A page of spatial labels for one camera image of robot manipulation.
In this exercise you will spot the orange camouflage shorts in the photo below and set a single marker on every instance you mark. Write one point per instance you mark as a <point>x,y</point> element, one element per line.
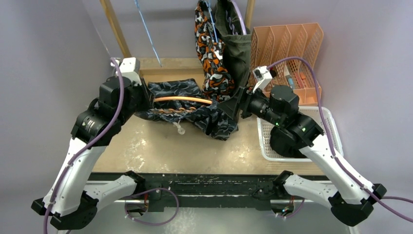
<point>218,84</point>

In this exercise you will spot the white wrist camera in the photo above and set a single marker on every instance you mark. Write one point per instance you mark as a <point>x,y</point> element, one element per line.
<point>263,76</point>
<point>129,68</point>

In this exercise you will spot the orange pink small item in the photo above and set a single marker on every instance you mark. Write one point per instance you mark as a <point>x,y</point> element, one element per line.
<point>301,79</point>

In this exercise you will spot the dark shark print shorts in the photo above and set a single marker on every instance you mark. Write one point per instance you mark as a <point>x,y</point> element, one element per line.
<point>207,117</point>

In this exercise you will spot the orange hanger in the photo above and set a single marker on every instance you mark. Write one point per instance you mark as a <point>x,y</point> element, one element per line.
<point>195,99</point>

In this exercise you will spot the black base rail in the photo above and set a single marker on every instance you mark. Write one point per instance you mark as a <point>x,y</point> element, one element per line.
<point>211,191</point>

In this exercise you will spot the orange file organizer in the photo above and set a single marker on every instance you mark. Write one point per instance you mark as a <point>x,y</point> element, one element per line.
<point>273,43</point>

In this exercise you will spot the wooden clothes rack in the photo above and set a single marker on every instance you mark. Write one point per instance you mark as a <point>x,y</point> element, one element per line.
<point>171,25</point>

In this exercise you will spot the light blue wire hanger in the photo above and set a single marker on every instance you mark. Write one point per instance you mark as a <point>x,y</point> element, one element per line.
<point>136,2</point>

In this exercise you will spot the olive green shorts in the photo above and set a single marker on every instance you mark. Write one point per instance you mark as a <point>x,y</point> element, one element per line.
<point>237,49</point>

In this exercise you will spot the white blue marker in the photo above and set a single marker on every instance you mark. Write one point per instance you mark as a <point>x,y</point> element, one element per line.
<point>288,77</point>

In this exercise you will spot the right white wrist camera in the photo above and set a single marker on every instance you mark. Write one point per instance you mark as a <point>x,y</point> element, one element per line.
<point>263,76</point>

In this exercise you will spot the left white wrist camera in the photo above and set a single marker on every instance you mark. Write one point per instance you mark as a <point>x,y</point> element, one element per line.
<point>129,68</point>

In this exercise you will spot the black shorts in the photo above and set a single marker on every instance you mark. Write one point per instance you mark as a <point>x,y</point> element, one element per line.
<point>280,146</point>

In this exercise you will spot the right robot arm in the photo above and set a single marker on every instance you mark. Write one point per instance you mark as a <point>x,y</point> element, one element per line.
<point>350,197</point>

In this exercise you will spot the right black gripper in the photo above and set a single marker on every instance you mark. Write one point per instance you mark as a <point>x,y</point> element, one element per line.
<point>243,99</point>

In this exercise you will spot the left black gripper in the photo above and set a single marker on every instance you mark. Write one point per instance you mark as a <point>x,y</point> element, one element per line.
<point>147,100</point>

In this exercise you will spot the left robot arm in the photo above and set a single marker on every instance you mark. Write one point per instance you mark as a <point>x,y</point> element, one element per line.
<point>70,205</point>

